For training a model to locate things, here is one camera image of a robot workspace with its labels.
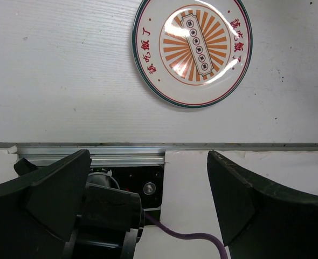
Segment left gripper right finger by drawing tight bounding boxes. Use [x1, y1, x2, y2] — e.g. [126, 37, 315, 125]
[207, 151, 318, 258]

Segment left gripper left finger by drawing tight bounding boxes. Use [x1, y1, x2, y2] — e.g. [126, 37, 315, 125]
[0, 149, 91, 258]

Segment orange sunburst plate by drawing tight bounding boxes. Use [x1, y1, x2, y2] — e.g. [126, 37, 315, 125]
[132, 1, 253, 108]

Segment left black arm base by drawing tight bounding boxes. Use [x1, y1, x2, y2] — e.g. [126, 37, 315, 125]
[88, 166, 164, 221]

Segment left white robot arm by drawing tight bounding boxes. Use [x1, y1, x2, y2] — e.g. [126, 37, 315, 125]
[0, 149, 318, 258]

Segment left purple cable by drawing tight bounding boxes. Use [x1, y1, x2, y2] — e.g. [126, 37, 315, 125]
[144, 212, 229, 259]

